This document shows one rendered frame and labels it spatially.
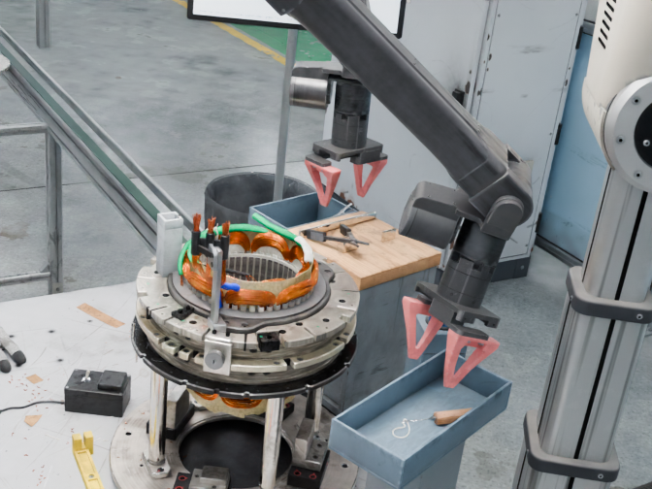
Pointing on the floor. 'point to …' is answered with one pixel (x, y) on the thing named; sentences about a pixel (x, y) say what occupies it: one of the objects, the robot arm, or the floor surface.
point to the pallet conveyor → (29, 88)
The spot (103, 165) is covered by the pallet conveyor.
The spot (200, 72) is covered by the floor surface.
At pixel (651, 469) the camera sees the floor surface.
